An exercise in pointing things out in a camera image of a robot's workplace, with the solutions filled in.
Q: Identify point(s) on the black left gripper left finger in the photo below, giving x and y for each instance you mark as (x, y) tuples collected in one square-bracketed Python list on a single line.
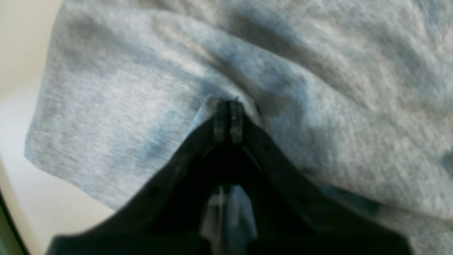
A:
[(165, 216)]

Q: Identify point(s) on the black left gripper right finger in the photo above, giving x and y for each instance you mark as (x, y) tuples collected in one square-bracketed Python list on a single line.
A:
[(291, 215)]

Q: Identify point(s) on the grey t-shirt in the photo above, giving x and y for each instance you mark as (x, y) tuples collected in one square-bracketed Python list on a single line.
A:
[(356, 93)]

